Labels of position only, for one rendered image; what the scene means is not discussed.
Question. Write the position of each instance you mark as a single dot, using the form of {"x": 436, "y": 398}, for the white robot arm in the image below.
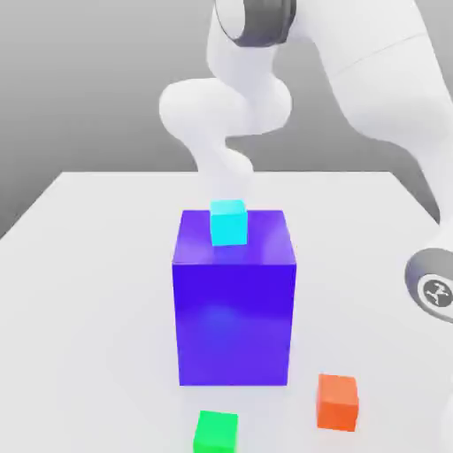
{"x": 375, "y": 85}

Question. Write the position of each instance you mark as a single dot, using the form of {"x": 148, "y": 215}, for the small cyan cube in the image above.
{"x": 229, "y": 226}

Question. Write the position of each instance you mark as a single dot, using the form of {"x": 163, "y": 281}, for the small green cube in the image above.
{"x": 216, "y": 433}

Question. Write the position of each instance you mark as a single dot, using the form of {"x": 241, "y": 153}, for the small orange cube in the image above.
{"x": 337, "y": 407}

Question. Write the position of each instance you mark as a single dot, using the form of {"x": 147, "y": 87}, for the large blue box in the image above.
{"x": 233, "y": 318}

